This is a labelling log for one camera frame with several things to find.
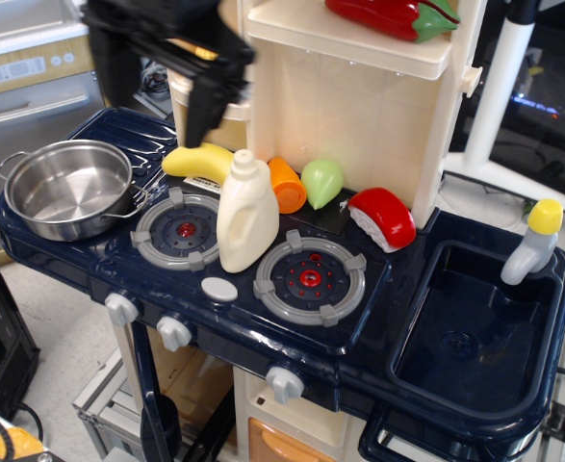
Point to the right grey stove knob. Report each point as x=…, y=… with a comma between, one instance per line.
x=285, y=384

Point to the middle grey stove knob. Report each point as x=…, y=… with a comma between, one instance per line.
x=174, y=333

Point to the red toy chili pepper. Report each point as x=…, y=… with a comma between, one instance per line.
x=411, y=20

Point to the light green toy pear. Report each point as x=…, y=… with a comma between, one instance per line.
x=323, y=180

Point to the left grey stove burner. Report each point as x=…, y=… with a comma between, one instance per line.
x=179, y=232

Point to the navy toy kitchen countertop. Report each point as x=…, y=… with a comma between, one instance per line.
x=345, y=367

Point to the cream toy detergent bottle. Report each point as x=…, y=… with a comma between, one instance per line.
x=248, y=213

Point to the stainless steel pot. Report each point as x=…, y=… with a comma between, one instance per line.
x=72, y=190

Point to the grey faucet with yellow cap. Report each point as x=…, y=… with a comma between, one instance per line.
x=535, y=250

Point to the grey oval button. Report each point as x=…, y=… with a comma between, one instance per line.
x=219, y=290

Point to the orange toy drawer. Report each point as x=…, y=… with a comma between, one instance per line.
x=269, y=444

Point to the yellow toy banana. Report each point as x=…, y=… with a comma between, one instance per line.
x=207, y=161

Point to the right grey stove burner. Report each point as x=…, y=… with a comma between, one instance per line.
x=310, y=281

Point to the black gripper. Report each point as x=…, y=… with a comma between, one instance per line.
x=189, y=37

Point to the left grey stove knob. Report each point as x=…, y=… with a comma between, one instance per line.
x=121, y=309

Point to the orange toy carrot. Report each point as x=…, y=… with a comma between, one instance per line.
x=289, y=191

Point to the grey stove burner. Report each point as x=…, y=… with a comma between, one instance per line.
x=179, y=232
x=310, y=281

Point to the toy dishwasher appliance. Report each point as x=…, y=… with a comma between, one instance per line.
x=48, y=85

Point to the red and white toy sushi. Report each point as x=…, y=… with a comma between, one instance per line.
x=383, y=217

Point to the cream toy kitchen shelf unit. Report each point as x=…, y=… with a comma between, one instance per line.
x=323, y=87

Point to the navy toy sink basin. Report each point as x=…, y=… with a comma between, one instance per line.
x=475, y=344

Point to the grey stove knob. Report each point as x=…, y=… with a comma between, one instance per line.
x=121, y=309
x=285, y=384
x=174, y=333

